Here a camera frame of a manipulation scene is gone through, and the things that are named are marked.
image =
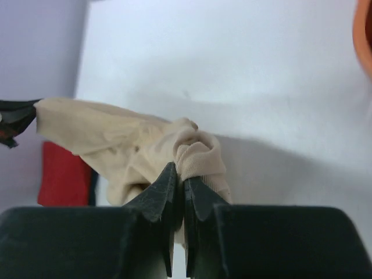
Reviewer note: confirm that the beige t shirt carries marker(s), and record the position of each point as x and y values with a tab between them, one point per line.
130	149

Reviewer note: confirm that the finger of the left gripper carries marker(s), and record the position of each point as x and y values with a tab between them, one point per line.
13	124
8	106

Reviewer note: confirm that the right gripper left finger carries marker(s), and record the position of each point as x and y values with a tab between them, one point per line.
131	241

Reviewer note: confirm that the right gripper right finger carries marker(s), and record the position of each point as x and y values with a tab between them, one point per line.
264	241

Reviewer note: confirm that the folded red t shirt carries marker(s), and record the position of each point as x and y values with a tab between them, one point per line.
66	178

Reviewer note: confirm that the orange plastic basket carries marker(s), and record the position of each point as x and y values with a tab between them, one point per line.
361	35

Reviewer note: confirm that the folded navy t shirt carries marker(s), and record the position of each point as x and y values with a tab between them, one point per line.
92	188

